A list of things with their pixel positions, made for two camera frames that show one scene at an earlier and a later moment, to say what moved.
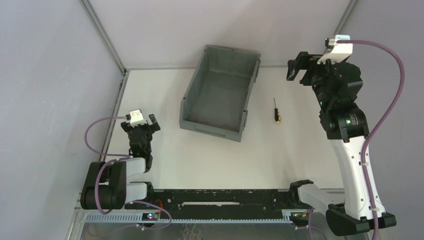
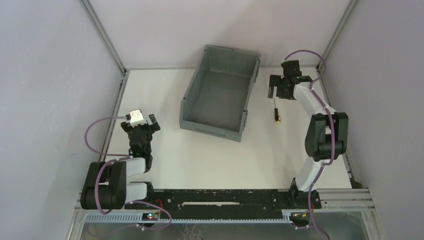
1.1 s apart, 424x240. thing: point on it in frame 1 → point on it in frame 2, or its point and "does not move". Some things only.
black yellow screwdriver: [276, 114] does not move
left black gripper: [141, 128] does not move
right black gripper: [307, 71] → [278, 87]
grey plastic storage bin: [216, 100] does not move
